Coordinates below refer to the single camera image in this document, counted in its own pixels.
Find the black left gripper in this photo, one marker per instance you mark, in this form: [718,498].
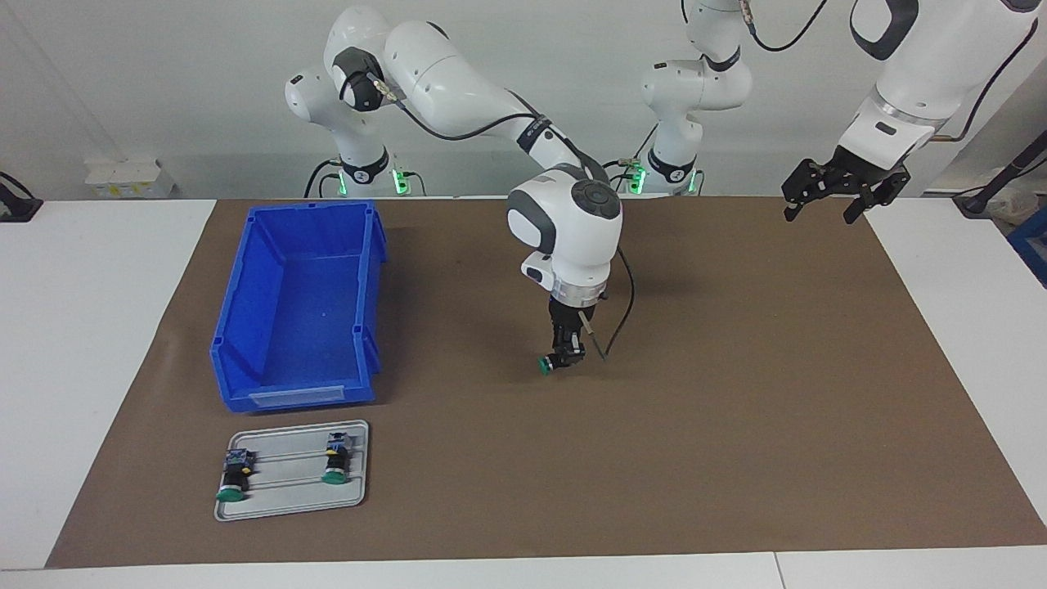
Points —
[859,170]

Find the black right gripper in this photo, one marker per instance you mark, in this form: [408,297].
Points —
[569,317]

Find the green push button switch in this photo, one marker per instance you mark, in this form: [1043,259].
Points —
[543,367]

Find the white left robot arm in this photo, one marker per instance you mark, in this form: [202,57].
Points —
[695,82]

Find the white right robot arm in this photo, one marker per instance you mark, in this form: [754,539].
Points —
[458,82]

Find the green button with grey block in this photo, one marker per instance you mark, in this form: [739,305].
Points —
[235,474]

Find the brown table mat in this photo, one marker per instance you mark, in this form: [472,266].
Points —
[613,458]

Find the black stand pole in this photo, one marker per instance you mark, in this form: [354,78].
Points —
[1010,172]

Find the blue plastic storage bin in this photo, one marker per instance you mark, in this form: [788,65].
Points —
[311,311]

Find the grey metal tray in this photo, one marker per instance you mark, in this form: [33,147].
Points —
[286,499]

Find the white cardboard box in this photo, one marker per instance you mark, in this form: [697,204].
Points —
[127,178]

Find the black table clamp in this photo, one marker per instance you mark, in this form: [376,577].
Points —
[18,209]

